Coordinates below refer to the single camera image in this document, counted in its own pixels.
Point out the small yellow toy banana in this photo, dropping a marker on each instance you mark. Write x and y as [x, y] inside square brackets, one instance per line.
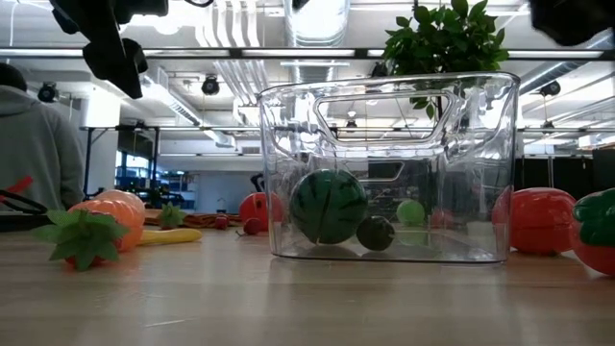
[168, 236]

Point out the dark green small toy fruit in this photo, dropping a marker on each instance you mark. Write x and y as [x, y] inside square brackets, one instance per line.
[375, 233]

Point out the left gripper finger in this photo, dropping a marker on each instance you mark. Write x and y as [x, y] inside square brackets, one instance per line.
[137, 55]
[110, 62]

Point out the red toy tomato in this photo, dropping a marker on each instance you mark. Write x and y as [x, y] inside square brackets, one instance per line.
[540, 221]

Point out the green toy watermelon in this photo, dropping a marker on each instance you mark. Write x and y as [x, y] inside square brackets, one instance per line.
[329, 206]

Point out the black ceiling spotlight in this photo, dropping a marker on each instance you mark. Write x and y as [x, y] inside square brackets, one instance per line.
[210, 85]
[550, 88]
[47, 91]

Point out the green toy apple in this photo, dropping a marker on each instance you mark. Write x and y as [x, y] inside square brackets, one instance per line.
[410, 212]

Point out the green leafy plant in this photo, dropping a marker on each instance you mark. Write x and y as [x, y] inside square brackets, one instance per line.
[447, 38]

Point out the pale peach toy fruit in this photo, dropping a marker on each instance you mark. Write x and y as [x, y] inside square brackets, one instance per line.
[120, 194]

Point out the small red toy radish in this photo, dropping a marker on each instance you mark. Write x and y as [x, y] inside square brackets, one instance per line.
[221, 221]

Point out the black background cabinets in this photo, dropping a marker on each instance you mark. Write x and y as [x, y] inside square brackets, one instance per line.
[567, 182]

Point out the red toy bell pepper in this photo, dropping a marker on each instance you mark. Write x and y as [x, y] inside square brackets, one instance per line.
[596, 240]

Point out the orange folded cloth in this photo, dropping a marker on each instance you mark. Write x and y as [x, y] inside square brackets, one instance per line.
[202, 221]

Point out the leafy toy strawberry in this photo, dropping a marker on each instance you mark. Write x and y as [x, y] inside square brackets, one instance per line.
[81, 235]

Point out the red and black device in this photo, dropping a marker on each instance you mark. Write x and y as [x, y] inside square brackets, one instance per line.
[19, 185]

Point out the background black frame table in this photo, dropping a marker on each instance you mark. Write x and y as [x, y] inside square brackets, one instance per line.
[88, 158]

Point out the person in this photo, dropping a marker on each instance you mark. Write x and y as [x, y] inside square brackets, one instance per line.
[38, 144]

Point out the orange toy fruit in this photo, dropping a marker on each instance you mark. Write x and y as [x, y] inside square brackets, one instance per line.
[130, 226]

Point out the silver ceiling air duct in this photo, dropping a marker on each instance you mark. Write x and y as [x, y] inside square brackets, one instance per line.
[317, 19]

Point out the dark red toy cherry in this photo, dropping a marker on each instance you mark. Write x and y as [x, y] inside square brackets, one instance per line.
[252, 226]

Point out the clear plastic container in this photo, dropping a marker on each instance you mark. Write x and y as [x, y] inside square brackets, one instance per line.
[288, 120]

